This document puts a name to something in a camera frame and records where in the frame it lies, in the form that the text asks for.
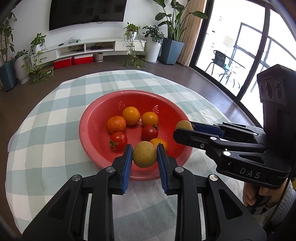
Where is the red storage box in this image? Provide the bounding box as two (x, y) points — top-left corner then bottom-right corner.
(54, 57), (72, 69)
(73, 54), (93, 65)

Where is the black balcony chair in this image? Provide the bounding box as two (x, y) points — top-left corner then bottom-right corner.
(204, 50), (246, 89)

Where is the plant in white ribbed pot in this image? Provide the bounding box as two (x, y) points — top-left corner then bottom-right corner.
(14, 49), (29, 85)

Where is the trailing plant on console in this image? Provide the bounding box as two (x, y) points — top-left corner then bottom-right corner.
(23, 33), (54, 84)

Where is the tall plant in blue pot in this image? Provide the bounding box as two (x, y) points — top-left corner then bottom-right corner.
(1, 12), (17, 91)

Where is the yellow-orange orange with navel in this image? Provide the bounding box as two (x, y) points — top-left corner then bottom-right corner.
(122, 106), (140, 126)

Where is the small grey pot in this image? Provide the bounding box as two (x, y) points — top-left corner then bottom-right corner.
(94, 52), (104, 63)

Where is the brown kiwi with stem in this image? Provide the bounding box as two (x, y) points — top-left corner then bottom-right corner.
(175, 120), (194, 131)

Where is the hanging vine plant right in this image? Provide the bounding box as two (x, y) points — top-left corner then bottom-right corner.
(121, 23), (146, 69)

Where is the red tomato with calyx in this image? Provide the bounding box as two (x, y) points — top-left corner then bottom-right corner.
(109, 132), (127, 151)

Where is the bushy plant in white pot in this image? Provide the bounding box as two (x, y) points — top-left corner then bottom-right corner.
(142, 25), (164, 64)

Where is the white tv console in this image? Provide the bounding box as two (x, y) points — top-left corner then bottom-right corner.
(31, 38), (147, 67)

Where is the red tomato front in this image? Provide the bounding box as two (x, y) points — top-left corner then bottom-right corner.
(141, 125), (159, 141)

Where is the red storage box right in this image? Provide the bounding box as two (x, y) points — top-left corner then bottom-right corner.
(73, 54), (93, 65)

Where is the dark orange mandarin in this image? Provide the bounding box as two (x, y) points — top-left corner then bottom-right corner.
(107, 115), (126, 133)

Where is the person's right hand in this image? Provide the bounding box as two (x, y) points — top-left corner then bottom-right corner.
(242, 178), (289, 208)

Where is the large-leaf plant in blue pot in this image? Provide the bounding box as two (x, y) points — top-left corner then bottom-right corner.
(152, 0), (207, 65)

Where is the white knit sleeve forearm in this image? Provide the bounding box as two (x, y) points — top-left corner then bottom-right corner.
(254, 182), (295, 226)

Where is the beige curtain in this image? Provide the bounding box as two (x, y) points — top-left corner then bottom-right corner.
(177, 0), (207, 67)

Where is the black wall television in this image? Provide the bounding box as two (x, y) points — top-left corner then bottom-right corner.
(49, 0), (127, 31)

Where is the red plastic colander bowl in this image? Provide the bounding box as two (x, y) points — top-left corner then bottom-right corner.
(78, 89), (195, 181)

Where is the small orange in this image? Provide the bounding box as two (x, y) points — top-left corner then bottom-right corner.
(149, 138), (168, 151)

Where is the red storage box left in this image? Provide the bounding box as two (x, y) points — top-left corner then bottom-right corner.
(54, 57), (72, 69)

